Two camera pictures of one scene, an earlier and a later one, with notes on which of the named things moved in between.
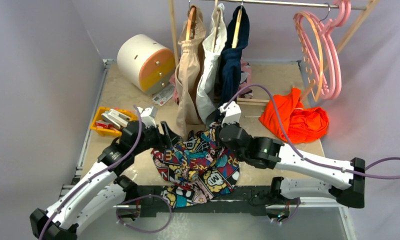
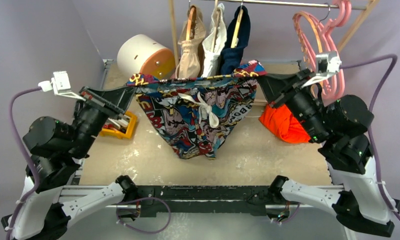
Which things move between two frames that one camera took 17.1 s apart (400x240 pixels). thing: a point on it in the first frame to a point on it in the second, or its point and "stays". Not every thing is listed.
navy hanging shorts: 231,59 stays
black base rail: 239,201 stays
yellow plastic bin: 109,131 stays
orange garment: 301,124 stays
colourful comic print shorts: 195,169 to 197,114
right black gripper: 218,124 to 286,91
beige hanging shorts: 188,114 stays
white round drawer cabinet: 146,62 stays
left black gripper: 172,138 to 115,102
